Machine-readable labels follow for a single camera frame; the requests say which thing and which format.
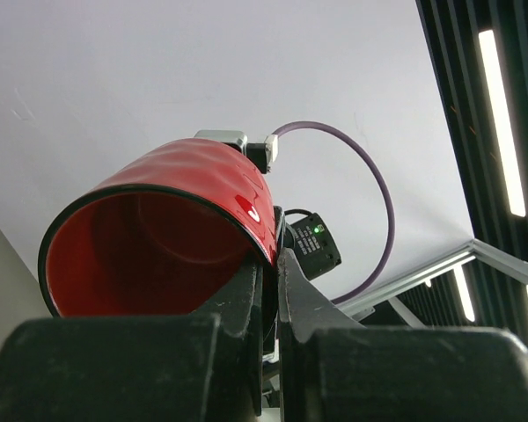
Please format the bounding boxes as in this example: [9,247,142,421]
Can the red mug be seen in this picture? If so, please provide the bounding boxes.
[37,138,278,332]

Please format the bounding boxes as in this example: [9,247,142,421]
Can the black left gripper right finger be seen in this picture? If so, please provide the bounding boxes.
[274,206,528,422]

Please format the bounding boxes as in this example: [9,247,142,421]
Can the top camera with mount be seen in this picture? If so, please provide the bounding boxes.
[193,128,342,280]

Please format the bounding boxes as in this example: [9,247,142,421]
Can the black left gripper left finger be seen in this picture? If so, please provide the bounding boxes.
[0,261,263,421]

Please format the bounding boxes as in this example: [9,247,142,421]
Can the aluminium frame profile overhead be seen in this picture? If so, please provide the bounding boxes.
[338,239,528,316]

